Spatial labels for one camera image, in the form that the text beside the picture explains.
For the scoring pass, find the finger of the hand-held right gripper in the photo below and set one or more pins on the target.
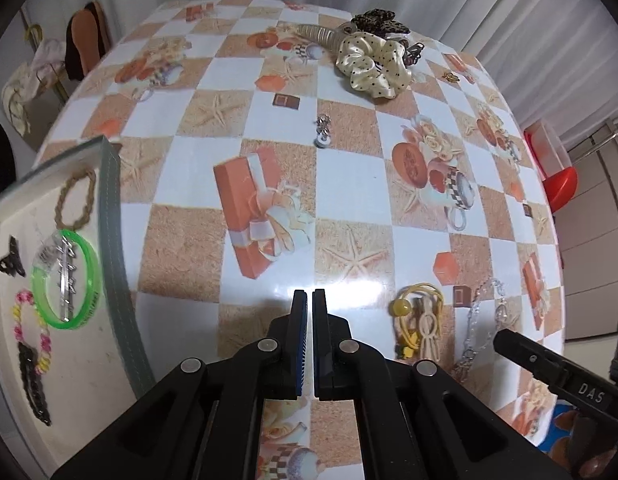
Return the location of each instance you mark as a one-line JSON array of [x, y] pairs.
[[524, 350]]

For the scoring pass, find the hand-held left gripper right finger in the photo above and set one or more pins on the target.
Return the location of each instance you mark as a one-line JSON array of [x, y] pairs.
[[320, 340]]

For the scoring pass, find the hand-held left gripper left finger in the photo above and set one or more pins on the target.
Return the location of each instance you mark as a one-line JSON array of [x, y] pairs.
[[299, 340]]

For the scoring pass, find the grey white tray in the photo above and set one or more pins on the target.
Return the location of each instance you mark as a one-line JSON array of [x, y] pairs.
[[89, 375]]

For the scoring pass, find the green bangle with clear clasp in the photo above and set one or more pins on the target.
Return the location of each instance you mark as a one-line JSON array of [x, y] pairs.
[[91, 270]]

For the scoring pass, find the person's right hand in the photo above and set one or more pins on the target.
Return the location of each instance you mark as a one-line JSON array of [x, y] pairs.
[[596, 465]]

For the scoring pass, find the cream hair clip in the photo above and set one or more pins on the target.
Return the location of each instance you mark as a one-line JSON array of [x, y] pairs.
[[429, 330]]

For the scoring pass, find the checkered printed tablecloth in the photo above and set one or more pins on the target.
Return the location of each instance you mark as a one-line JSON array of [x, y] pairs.
[[349, 185]]

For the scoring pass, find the red plastic stool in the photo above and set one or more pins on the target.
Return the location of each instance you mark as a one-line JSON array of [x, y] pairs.
[[561, 185]]

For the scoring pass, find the silver earring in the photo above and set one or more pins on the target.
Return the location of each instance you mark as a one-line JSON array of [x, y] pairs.
[[321, 140]]

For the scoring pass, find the long silver hair clip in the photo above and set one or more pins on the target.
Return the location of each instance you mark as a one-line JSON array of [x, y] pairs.
[[66, 280]]

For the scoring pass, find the cream polka-dot scrunchie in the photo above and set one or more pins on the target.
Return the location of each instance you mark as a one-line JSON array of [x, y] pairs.
[[374, 67]]

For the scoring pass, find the gold earring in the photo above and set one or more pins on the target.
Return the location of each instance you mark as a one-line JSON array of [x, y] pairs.
[[451, 77]]

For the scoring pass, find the small black claw clip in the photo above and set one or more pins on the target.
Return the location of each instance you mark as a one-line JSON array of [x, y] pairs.
[[11, 260]]

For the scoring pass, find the dark brown hair claw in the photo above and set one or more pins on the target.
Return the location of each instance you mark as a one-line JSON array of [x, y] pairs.
[[414, 52]]

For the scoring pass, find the leopard print scrunchie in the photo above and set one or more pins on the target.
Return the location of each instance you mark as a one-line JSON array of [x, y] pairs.
[[376, 20]]

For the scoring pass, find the brown chair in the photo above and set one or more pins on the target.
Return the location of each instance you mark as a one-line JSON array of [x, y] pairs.
[[81, 35]]

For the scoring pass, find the beige cloth bag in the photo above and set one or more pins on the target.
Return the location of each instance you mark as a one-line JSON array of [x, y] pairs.
[[19, 90]]

